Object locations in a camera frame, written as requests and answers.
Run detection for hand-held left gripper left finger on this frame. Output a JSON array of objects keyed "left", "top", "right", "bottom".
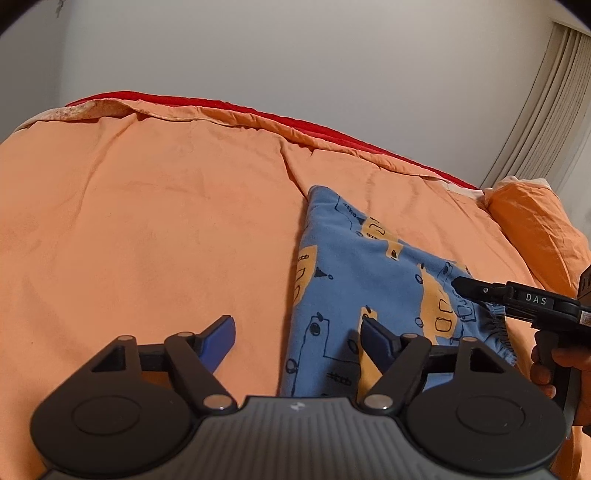
[{"left": 90, "top": 315, "right": 238, "bottom": 411}]

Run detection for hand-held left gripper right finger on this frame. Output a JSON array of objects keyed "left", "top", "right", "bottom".
[{"left": 358, "top": 316, "right": 509, "bottom": 414}]

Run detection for orange duvet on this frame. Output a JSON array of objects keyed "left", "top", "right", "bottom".
[{"left": 0, "top": 99, "right": 591, "bottom": 480}]

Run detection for beige vertical blinds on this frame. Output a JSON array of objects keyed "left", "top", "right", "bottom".
[{"left": 480, "top": 17, "right": 591, "bottom": 197}]

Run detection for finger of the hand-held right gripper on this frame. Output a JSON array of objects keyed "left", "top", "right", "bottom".
[{"left": 450, "top": 276, "right": 509, "bottom": 308}]

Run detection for orange pillow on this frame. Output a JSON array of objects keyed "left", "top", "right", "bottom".
[{"left": 482, "top": 178, "right": 591, "bottom": 296}]

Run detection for blue printed pants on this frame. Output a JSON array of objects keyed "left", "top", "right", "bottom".
[{"left": 279, "top": 185, "right": 518, "bottom": 398}]

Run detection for red bed sheet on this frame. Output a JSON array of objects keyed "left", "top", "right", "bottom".
[{"left": 65, "top": 91, "right": 481, "bottom": 191}]

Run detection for person's right hand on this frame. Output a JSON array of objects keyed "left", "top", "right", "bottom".
[{"left": 530, "top": 345, "right": 591, "bottom": 398}]

